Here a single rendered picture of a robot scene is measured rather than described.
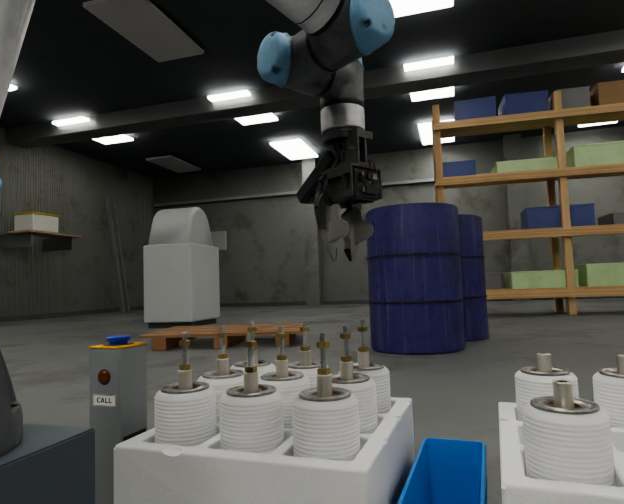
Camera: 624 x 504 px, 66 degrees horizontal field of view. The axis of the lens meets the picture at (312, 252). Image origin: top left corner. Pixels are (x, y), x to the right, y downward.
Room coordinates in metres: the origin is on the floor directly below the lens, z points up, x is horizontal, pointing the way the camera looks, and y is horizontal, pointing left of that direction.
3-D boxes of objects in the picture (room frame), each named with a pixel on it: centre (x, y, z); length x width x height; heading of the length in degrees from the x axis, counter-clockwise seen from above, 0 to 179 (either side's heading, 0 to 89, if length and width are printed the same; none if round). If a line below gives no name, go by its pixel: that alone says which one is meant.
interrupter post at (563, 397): (0.60, -0.30, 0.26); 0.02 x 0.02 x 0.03
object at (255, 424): (0.74, 0.10, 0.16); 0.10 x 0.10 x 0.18
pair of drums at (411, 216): (3.27, -0.80, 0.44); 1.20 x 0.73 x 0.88; 161
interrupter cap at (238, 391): (0.74, 0.10, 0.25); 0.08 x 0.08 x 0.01
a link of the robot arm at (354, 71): (0.80, -0.06, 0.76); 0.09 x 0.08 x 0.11; 130
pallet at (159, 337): (3.70, 0.64, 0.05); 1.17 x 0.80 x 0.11; 86
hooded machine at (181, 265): (5.63, 1.52, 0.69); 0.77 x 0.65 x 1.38; 162
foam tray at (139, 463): (0.85, 0.06, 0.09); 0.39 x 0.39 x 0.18; 70
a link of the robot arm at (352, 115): (0.80, -0.06, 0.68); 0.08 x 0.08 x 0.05
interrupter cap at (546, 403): (0.60, -0.30, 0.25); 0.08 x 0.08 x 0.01
